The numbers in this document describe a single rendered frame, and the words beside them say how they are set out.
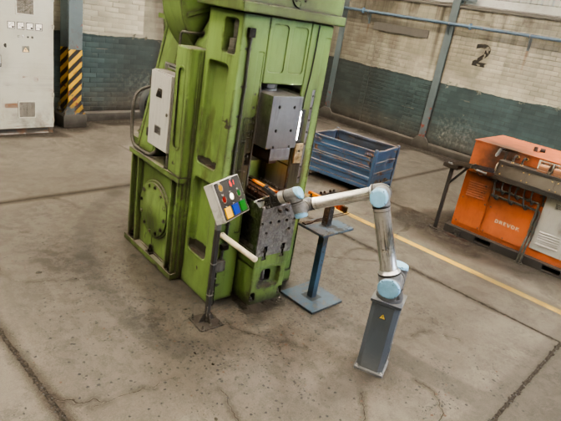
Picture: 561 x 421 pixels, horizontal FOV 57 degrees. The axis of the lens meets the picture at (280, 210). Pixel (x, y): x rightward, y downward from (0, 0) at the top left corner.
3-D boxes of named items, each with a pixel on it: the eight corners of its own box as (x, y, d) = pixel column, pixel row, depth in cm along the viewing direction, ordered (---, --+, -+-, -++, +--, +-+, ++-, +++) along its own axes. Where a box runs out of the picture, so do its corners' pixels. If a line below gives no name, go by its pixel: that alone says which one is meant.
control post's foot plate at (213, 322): (224, 325, 402) (226, 315, 399) (200, 332, 388) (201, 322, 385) (209, 311, 417) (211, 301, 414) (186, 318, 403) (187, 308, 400)
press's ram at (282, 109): (302, 147, 409) (311, 97, 395) (265, 149, 385) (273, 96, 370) (270, 133, 438) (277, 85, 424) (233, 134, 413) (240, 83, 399)
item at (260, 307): (298, 306, 446) (299, 305, 445) (245, 323, 409) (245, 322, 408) (270, 285, 472) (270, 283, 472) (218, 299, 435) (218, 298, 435)
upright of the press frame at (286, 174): (289, 280, 486) (337, 26, 403) (268, 286, 469) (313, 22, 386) (261, 260, 516) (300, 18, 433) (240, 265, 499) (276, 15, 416)
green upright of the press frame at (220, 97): (231, 296, 443) (271, 15, 360) (205, 303, 426) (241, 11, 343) (204, 273, 473) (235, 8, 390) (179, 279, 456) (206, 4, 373)
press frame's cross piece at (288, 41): (302, 85, 403) (313, 22, 386) (261, 83, 377) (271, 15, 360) (268, 74, 433) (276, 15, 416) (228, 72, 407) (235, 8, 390)
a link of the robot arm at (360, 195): (392, 178, 340) (300, 195, 370) (389, 183, 329) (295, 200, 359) (396, 195, 342) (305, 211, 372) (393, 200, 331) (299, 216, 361)
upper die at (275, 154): (288, 159, 404) (290, 148, 401) (268, 160, 391) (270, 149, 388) (256, 144, 433) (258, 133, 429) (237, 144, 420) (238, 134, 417)
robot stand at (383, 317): (388, 362, 391) (407, 295, 369) (381, 378, 372) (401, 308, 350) (361, 352, 398) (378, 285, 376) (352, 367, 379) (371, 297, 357)
